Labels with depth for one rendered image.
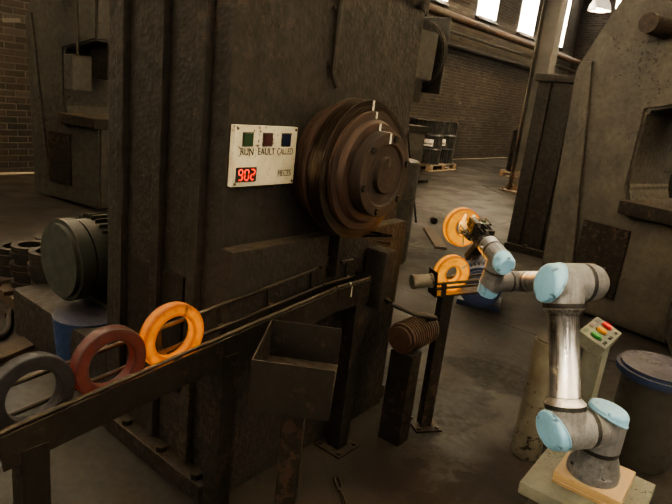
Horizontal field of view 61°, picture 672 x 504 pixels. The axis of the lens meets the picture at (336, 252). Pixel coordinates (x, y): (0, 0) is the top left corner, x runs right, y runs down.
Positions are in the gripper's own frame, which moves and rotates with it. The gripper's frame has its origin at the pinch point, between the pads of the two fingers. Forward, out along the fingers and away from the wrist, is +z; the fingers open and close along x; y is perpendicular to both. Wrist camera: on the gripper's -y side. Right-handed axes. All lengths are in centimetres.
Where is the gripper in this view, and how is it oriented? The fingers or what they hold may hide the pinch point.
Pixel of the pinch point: (462, 222)
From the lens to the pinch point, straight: 231.9
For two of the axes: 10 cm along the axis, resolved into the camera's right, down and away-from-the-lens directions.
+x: -9.6, -0.3, -2.9
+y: 1.7, -8.5, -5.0
